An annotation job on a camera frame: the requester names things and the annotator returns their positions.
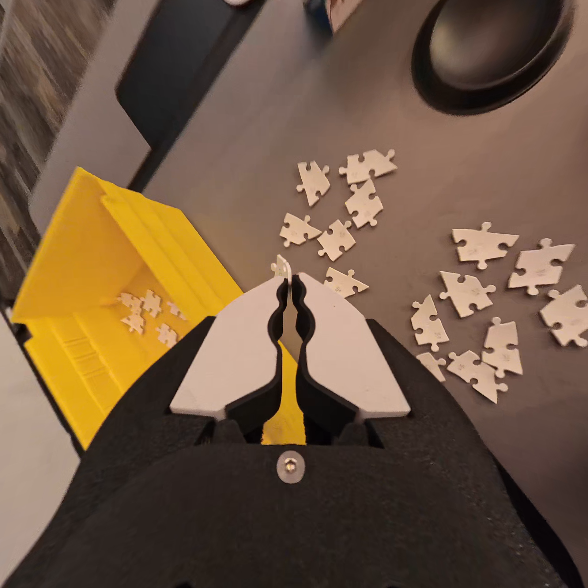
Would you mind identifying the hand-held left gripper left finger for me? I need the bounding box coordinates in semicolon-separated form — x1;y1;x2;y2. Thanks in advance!
169;276;291;421

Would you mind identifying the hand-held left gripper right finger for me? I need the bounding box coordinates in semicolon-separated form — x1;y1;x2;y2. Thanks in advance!
292;272;413;420

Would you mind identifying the heap of white puzzle pieces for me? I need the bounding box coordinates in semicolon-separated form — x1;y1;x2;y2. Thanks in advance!
117;289;189;349

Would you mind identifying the spread of white jigsaw pieces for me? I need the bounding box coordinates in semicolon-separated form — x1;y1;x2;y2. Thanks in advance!
279;148;588;405

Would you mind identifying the yellow plastic bin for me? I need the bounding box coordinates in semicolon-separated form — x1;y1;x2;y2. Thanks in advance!
10;166;306;451

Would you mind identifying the black ball stand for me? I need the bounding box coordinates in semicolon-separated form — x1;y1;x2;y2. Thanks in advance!
411;0;575;115

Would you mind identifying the colourful puzzle box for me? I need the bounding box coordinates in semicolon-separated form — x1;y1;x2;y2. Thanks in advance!
303;0;364;35

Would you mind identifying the dark blue cable tray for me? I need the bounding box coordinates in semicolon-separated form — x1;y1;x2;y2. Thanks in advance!
115;0;267;152

